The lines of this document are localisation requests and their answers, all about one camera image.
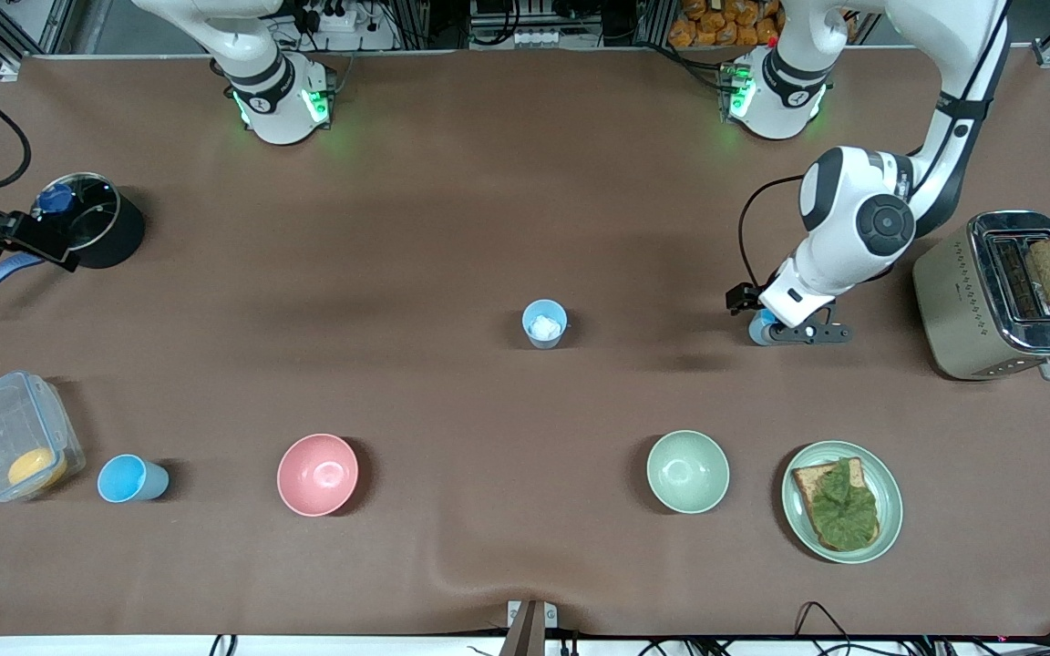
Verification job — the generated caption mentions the light blue cup with paper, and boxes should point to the light blue cup with paper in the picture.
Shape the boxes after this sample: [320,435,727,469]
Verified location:
[522,299,570,350]

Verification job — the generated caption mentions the glass lid with blue knob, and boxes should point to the glass lid with blue knob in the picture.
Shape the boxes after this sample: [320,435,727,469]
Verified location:
[31,173,121,251]

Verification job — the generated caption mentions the beige and chrome toaster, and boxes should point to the beige and chrome toaster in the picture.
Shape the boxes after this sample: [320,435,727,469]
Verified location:
[912,211,1050,382]

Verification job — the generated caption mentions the pale green bowl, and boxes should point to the pale green bowl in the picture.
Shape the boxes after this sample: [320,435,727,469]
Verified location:
[645,429,731,515]

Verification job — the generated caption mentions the brown bread slice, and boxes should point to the brown bread slice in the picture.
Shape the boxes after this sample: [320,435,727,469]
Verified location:
[791,457,881,551]

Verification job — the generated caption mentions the green lettuce leaf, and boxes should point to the green lettuce leaf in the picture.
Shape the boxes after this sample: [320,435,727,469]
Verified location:
[806,457,881,551]

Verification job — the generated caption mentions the yellow round food piece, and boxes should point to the yellow round food piece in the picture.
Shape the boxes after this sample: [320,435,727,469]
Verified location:
[7,446,68,489]

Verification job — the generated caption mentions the pale green plate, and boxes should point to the pale green plate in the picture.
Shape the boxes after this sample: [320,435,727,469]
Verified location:
[781,440,904,565]

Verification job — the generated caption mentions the orange packaged buns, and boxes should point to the orange packaged buns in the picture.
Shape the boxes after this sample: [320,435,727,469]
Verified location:
[668,0,786,48]

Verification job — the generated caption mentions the pink bowl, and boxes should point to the pink bowl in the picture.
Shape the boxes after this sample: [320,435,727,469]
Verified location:
[276,433,360,518]

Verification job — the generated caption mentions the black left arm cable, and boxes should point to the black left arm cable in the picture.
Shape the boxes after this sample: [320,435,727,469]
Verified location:
[737,175,808,291]

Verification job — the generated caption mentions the dark saucepan with blue handle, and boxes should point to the dark saucepan with blue handle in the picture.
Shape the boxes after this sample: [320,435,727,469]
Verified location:
[0,173,147,313]

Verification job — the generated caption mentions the black looped cable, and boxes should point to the black looped cable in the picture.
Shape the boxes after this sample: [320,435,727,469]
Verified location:
[794,601,854,656]

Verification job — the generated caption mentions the grey metal table bracket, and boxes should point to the grey metal table bracket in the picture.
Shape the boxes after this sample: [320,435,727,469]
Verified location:
[507,600,559,656]

